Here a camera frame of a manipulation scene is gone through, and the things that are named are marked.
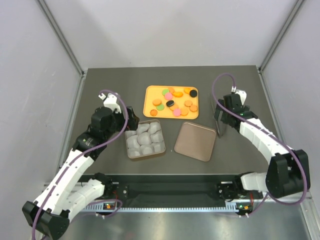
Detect metal tongs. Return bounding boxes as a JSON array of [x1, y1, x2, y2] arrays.
[[211, 99, 227, 137]]

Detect orange swirl cookie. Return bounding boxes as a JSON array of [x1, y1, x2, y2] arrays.
[[150, 109, 158, 117]]

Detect orange round cookie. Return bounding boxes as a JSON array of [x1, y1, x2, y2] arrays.
[[184, 100, 193, 107]]

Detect pink sandwich cookie bottom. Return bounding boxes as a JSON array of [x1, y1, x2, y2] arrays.
[[172, 108, 182, 117]]

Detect pink sandwich cookie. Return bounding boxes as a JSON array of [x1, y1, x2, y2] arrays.
[[172, 108, 182, 117], [164, 92, 173, 100]]

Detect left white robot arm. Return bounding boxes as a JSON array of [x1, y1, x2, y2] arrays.
[[22, 106, 140, 240]]

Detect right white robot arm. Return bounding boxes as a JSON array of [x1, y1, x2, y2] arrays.
[[214, 93, 311, 199]]

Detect white paper cupcake liner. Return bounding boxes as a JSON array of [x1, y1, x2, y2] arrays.
[[137, 132, 152, 146], [127, 148, 142, 159], [151, 141, 166, 154], [125, 130, 137, 138], [148, 121, 161, 135], [126, 135, 140, 149], [150, 130, 164, 143], [136, 123, 150, 135], [140, 144, 154, 156]]

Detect gold cookie tin box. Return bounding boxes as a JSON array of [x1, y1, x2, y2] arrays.
[[125, 119, 166, 161]]

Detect orange round biscuit left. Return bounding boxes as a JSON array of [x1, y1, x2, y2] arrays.
[[152, 99, 162, 106]]

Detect green sandwich cookie bottom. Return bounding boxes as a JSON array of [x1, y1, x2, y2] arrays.
[[156, 104, 165, 111]]

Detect green sandwich cookie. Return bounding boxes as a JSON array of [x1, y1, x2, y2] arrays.
[[161, 88, 170, 96], [156, 104, 165, 111]]

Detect orange yellow tray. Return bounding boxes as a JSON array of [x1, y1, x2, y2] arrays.
[[143, 85, 200, 120]]

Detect gold tin lid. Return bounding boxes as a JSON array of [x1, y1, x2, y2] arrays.
[[174, 121, 217, 162]]

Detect green sandwich cookie top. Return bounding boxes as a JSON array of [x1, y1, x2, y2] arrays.
[[161, 88, 170, 96]]

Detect pink sandwich cookie top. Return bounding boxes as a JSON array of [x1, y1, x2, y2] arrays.
[[164, 92, 173, 100]]

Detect orange biscuit under black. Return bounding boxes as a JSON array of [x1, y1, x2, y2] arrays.
[[169, 104, 179, 111]]

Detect orange cookie behind green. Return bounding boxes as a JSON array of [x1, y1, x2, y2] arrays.
[[168, 87, 175, 94]]

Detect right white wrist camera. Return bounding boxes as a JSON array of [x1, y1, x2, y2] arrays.
[[231, 86, 247, 105]]

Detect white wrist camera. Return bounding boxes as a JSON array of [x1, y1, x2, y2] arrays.
[[98, 93, 122, 114], [231, 86, 247, 105]]

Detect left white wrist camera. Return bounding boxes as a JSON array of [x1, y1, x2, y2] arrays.
[[98, 93, 122, 114]]

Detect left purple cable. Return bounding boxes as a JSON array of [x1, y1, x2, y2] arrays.
[[30, 89, 129, 240]]

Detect purple cable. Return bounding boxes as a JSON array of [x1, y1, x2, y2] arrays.
[[30, 89, 129, 240], [211, 72, 312, 203]]

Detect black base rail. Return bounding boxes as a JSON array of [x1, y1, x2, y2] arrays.
[[79, 173, 249, 209]]

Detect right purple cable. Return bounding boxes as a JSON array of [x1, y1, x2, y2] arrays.
[[211, 72, 312, 203]]

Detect aluminium frame rail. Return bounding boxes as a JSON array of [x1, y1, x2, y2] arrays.
[[35, 0, 85, 76]]

